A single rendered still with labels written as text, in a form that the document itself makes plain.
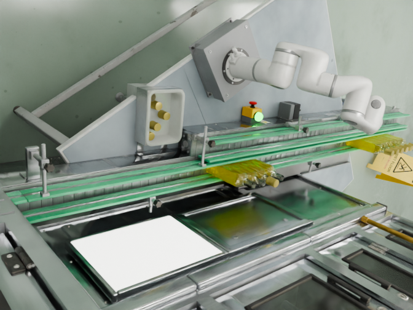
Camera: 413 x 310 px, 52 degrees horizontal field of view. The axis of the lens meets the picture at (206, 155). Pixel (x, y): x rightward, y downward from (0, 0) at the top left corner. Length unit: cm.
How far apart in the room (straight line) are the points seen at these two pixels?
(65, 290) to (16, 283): 9
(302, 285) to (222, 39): 100
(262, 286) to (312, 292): 16
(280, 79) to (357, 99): 29
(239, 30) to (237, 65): 16
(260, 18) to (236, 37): 29
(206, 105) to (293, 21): 66
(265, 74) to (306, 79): 16
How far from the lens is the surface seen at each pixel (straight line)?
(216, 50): 178
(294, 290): 143
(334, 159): 263
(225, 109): 202
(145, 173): 162
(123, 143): 173
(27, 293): 71
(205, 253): 144
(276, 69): 162
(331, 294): 145
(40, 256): 75
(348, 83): 161
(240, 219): 170
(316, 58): 161
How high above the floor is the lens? 219
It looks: 46 degrees down
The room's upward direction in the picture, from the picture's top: 115 degrees clockwise
